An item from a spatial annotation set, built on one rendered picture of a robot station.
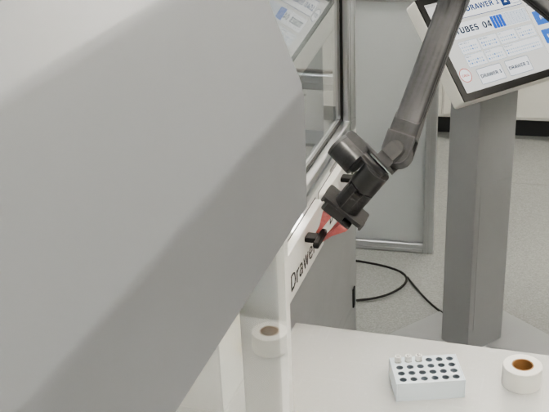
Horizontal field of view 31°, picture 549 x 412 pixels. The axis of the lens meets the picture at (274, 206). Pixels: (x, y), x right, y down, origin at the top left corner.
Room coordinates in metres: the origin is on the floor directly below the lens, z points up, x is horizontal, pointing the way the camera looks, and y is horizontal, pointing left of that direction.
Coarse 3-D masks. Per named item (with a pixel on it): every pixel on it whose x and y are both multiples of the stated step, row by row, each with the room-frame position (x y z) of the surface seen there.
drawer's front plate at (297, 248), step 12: (312, 204) 1.91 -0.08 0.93; (312, 216) 1.86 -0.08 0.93; (300, 228) 1.80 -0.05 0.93; (312, 228) 1.85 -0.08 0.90; (288, 240) 1.75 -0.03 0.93; (300, 240) 1.77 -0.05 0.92; (288, 252) 1.70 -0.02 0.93; (300, 252) 1.76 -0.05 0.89; (312, 252) 1.85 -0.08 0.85; (288, 264) 1.69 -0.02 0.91; (300, 264) 1.76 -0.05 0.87; (300, 276) 1.76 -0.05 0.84
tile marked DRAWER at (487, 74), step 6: (486, 66) 2.55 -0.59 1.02; (492, 66) 2.56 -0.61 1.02; (498, 66) 2.57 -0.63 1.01; (480, 72) 2.53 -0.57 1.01; (486, 72) 2.54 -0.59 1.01; (492, 72) 2.55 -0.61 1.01; (498, 72) 2.56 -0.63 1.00; (504, 72) 2.57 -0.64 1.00; (480, 78) 2.52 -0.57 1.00; (486, 78) 2.52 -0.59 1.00; (492, 78) 2.53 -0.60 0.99; (498, 78) 2.54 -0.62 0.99
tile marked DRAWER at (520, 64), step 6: (510, 60) 2.60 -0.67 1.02; (516, 60) 2.62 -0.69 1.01; (522, 60) 2.62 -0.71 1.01; (528, 60) 2.63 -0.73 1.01; (510, 66) 2.59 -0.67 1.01; (516, 66) 2.60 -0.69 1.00; (522, 66) 2.61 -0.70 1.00; (528, 66) 2.62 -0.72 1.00; (510, 72) 2.58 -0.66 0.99; (516, 72) 2.59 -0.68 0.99; (522, 72) 2.60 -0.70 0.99
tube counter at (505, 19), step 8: (520, 8) 2.75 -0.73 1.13; (488, 16) 2.68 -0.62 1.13; (496, 16) 2.69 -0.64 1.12; (504, 16) 2.71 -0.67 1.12; (512, 16) 2.72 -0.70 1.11; (520, 16) 2.73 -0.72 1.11; (528, 16) 2.75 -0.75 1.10; (488, 24) 2.66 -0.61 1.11; (496, 24) 2.67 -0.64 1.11; (504, 24) 2.69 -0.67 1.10; (512, 24) 2.70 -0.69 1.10
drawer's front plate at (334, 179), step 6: (336, 168) 2.11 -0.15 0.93; (330, 174) 2.08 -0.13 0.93; (336, 174) 2.07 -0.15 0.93; (330, 180) 2.04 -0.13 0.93; (336, 180) 2.06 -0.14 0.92; (324, 186) 2.01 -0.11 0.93; (336, 186) 2.06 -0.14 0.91; (342, 186) 2.12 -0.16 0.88; (324, 192) 1.98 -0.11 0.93; (324, 228) 1.97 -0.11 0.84; (330, 228) 2.00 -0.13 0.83
